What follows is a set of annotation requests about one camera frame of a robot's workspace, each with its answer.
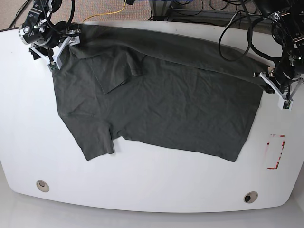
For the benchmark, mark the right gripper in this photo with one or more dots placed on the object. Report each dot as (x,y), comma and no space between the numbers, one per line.
(47,44)

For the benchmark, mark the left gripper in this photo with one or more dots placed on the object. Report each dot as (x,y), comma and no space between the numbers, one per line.
(280,83)

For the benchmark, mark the dark grey t-shirt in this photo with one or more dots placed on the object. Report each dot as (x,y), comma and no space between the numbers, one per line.
(156,88)

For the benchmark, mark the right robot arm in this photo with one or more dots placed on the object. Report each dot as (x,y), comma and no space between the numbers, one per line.
(40,14)

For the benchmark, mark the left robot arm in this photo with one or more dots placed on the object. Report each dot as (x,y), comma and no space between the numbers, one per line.
(287,30)

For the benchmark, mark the red tape rectangle marking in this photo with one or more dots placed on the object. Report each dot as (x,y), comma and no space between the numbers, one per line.
(274,150)

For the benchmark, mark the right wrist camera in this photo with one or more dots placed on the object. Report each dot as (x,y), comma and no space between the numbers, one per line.
(56,64)

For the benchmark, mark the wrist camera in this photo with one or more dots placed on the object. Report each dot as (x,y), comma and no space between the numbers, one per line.
(56,64)
(285,104)

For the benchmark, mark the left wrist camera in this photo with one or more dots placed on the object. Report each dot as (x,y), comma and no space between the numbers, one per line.
(285,104)

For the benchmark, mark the right table cable grommet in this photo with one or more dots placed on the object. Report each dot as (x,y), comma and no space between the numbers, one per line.
(250,197)

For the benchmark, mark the table cable grommet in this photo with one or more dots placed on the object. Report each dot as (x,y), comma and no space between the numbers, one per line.
(250,197)
(42,186)

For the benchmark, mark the left table cable grommet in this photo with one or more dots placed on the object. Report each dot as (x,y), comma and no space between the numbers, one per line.
(42,186)

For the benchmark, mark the aluminium frame stand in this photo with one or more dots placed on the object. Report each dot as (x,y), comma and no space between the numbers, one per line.
(209,12)

